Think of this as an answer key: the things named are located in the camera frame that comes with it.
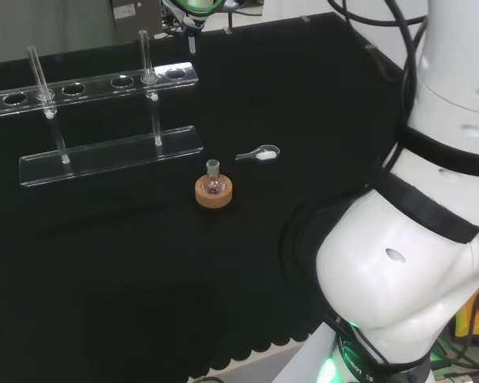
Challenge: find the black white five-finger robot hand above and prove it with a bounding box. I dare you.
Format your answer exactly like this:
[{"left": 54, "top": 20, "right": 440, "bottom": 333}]
[{"left": 162, "top": 0, "right": 225, "bottom": 38}]

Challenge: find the glass weighing funnel with powder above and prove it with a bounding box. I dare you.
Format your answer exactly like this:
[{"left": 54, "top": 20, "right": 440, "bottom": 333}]
[{"left": 235, "top": 144, "right": 281, "bottom": 163}]

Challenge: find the clear acrylic funnel stand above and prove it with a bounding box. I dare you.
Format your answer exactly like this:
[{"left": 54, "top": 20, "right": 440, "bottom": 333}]
[{"left": 0, "top": 30, "right": 204, "bottom": 188}]

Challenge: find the glass round-bottom flask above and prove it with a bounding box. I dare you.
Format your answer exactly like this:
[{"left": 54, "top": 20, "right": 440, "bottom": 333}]
[{"left": 203, "top": 158, "right": 226, "bottom": 196}]

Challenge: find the grey metal box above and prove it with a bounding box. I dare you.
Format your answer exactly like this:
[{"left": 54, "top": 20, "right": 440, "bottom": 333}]
[{"left": 109, "top": 0, "right": 163, "bottom": 41}]

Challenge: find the black bench cloth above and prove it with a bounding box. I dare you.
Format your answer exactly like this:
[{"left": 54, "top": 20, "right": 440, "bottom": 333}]
[{"left": 0, "top": 10, "right": 410, "bottom": 383}]

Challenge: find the yellow stop button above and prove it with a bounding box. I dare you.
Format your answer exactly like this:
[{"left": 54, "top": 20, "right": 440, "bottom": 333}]
[{"left": 453, "top": 274, "right": 479, "bottom": 345}]

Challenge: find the cork ring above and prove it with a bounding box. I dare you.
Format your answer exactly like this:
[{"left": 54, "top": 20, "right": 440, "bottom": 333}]
[{"left": 194, "top": 173, "right": 235, "bottom": 210}]

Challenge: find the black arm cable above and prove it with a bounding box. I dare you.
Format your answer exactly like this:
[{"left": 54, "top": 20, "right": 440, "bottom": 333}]
[{"left": 327, "top": 0, "right": 430, "bottom": 135}]

